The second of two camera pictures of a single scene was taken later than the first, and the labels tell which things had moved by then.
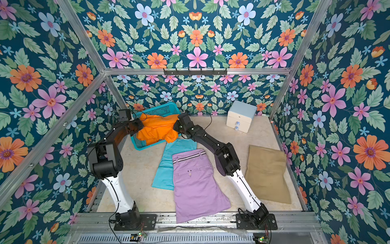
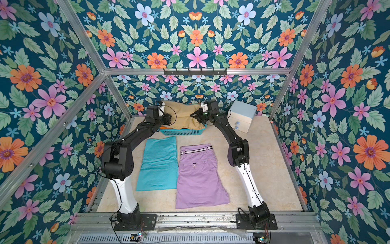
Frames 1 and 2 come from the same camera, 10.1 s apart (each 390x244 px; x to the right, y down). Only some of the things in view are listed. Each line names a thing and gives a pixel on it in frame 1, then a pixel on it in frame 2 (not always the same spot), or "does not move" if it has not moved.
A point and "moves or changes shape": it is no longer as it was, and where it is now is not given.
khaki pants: (264, 175) → (181, 114)
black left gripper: (140, 125) → (165, 119)
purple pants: (197, 192) moves or changes shape
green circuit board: (134, 237) does not move
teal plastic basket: (140, 145) → (183, 131)
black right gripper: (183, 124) → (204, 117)
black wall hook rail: (194, 72) does not move
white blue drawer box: (240, 116) does not move
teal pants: (164, 178) moves or changes shape
